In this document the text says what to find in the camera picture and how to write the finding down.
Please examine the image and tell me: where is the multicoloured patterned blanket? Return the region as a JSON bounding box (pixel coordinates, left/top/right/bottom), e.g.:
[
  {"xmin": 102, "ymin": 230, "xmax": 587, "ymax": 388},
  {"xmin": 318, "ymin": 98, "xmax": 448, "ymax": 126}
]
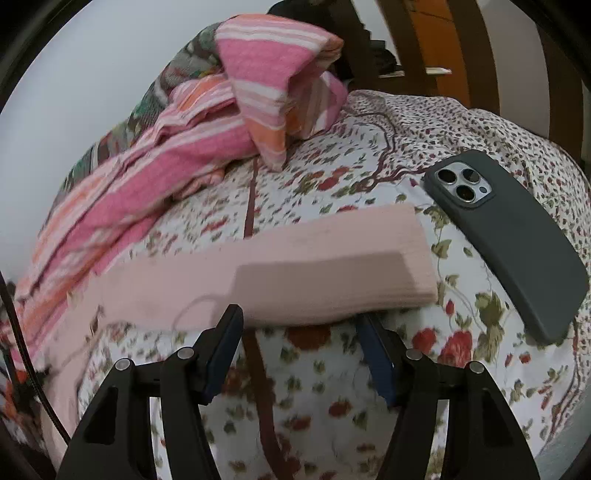
[{"xmin": 60, "ymin": 21, "xmax": 227, "ymax": 195}]

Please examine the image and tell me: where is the black cable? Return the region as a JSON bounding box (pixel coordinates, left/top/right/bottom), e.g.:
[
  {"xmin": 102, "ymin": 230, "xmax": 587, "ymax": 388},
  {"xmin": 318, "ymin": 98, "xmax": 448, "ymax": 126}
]
[{"xmin": 0, "ymin": 272, "xmax": 70, "ymax": 444}]

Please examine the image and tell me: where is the dark brown wooden frame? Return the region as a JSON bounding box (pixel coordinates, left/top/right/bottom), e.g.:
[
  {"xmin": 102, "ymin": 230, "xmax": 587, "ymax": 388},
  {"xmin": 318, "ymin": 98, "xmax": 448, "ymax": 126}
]
[{"xmin": 342, "ymin": 0, "xmax": 583, "ymax": 158}]

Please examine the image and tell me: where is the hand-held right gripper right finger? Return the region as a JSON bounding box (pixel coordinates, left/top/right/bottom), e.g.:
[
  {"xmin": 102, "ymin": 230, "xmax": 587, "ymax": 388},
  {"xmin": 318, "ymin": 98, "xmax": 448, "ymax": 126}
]
[{"xmin": 355, "ymin": 314, "xmax": 541, "ymax": 480}]

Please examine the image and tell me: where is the orange wooden door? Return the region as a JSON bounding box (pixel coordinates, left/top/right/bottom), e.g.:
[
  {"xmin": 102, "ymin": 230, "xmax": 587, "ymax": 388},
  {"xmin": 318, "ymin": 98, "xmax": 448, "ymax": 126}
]
[{"xmin": 404, "ymin": 0, "xmax": 485, "ymax": 109}]

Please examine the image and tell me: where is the dark clothes pile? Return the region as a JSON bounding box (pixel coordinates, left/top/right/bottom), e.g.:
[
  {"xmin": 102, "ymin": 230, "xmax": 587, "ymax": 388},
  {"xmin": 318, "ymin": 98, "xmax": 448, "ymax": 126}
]
[{"xmin": 268, "ymin": 0, "xmax": 404, "ymax": 90}]

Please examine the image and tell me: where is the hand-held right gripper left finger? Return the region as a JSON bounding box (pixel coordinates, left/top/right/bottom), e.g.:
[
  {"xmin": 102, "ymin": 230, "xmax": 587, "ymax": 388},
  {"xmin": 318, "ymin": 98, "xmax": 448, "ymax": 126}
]
[{"xmin": 55, "ymin": 304, "xmax": 245, "ymax": 480}]

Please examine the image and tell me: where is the floral bed sheet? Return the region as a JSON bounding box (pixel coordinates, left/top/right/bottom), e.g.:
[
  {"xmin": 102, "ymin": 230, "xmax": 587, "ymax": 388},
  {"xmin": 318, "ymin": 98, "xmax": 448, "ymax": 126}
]
[{"xmin": 0, "ymin": 88, "xmax": 591, "ymax": 480}]

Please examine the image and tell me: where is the pink knit garment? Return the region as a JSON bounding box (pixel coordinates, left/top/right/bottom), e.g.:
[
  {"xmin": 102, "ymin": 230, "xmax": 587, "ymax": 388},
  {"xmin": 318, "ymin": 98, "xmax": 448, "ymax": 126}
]
[{"xmin": 39, "ymin": 203, "xmax": 439, "ymax": 460}]

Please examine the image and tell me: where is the smartphone in dark grey case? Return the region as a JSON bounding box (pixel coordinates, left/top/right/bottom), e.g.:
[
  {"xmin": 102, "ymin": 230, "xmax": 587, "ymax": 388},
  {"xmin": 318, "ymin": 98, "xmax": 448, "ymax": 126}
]
[{"xmin": 422, "ymin": 148, "xmax": 591, "ymax": 346}]

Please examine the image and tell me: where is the pink orange striped quilt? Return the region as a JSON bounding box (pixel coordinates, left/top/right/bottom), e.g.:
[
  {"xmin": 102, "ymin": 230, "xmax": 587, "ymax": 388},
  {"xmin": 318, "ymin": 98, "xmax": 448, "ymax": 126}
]
[{"xmin": 9, "ymin": 14, "xmax": 349, "ymax": 384}]

